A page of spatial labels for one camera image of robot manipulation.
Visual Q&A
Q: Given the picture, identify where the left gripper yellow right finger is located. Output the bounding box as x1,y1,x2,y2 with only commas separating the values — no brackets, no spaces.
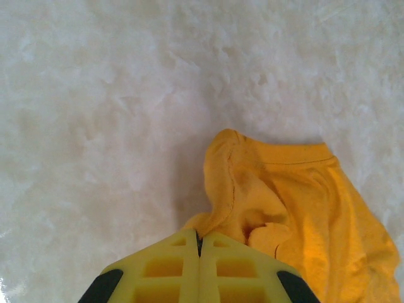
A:
198,231,320,303

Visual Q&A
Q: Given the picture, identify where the orange t-shirt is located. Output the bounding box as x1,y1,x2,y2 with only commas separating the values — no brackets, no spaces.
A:
182,128,401,303

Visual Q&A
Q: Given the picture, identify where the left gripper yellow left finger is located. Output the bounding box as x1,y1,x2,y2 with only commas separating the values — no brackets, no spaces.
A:
77,228,201,303

